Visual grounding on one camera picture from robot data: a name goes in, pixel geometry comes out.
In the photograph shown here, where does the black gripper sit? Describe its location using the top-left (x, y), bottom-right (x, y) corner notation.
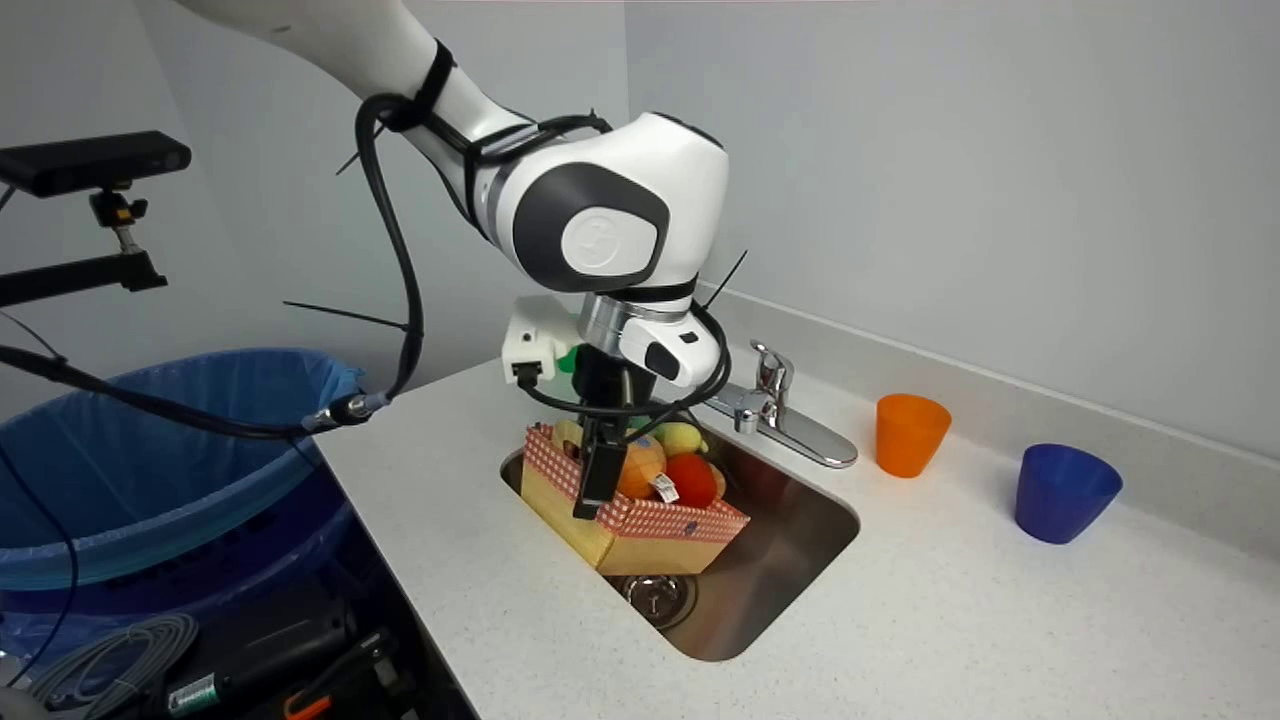
top-left (568, 344), bottom-right (641, 526)

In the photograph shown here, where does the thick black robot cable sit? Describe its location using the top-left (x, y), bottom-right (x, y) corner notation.
top-left (0, 92), bottom-right (428, 444)

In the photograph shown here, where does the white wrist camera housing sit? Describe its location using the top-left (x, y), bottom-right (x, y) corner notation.
top-left (499, 308), bottom-right (597, 393)

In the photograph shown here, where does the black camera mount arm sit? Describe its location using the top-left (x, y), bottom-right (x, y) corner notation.
top-left (0, 183), bottom-right (173, 311)

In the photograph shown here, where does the blue trash bin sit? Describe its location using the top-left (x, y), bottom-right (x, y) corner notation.
top-left (0, 348), bottom-right (371, 673)

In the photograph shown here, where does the stainless steel sink basin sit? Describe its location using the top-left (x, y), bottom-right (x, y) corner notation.
top-left (497, 398), bottom-right (862, 667)

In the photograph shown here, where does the red toy fruit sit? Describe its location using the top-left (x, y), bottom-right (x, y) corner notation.
top-left (664, 454), bottom-right (731, 514)

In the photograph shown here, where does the black stereo camera bar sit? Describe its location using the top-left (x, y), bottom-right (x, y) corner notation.
top-left (0, 128), bottom-right (194, 206)

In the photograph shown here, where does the grey coiled cable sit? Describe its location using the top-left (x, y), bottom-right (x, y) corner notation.
top-left (23, 608), bottom-right (203, 720)

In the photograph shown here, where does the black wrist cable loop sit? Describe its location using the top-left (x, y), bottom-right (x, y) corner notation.
top-left (510, 296), bottom-right (734, 444)

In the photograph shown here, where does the black tool with green label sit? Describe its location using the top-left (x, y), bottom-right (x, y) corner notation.
top-left (162, 606), bottom-right (365, 720)

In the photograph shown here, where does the chrome sink faucet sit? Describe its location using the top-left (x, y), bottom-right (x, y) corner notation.
top-left (700, 337), bottom-right (862, 473)

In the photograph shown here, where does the blue plastic cup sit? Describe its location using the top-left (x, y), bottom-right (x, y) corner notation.
top-left (1008, 439), bottom-right (1129, 550)

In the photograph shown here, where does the orange plastic cup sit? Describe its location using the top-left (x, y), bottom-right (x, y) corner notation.
top-left (871, 389), bottom-right (956, 484)

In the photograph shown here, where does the black clamp with orange handle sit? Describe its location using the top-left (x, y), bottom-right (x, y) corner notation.
top-left (275, 635), bottom-right (411, 720)

